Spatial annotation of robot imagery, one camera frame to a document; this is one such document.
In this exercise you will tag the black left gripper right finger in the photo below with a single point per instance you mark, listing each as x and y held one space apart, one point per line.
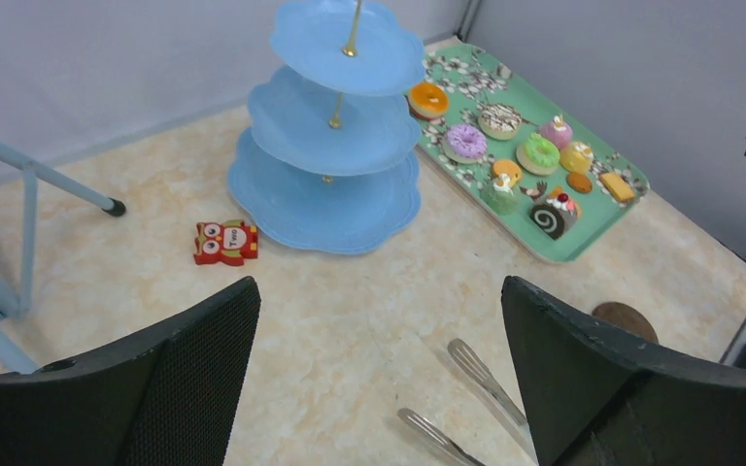
595 394

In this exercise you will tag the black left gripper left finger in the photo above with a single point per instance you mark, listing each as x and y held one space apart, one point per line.
164 395

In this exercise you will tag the chocolate swirl roll cake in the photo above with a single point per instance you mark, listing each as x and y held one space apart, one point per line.
551 221

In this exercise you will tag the green dome cake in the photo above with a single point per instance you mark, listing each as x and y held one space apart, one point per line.
500 195

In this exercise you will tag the green glazed donut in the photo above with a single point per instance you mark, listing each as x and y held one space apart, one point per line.
538 155

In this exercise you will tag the blue three-tier cake stand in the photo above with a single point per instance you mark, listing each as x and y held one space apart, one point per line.
328 162

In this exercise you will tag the purple glazed donut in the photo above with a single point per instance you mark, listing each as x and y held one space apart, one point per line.
464 143

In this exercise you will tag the white chocolate drizzle donut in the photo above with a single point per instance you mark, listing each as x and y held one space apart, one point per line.
500 121

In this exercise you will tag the orange glazed donut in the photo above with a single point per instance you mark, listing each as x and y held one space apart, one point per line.
427 101

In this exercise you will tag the dark brown saucer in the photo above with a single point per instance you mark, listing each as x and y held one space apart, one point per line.
627 318

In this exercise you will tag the red owl toy block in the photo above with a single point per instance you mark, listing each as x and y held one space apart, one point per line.
230 242

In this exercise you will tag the round orange biscuit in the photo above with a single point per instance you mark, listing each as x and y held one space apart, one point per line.
507 168
561 200

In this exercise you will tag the yellow rectangular biscuit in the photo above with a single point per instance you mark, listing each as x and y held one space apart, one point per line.
617 187

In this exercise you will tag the small brown cookie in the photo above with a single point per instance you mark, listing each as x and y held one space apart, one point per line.
579 182

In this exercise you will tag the yellow dome cake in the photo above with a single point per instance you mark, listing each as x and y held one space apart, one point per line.
576 157

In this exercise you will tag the green floral serving tray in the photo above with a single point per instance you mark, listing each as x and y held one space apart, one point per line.
552 184

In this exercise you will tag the pink dome cake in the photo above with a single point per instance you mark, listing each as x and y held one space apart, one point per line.
557 131

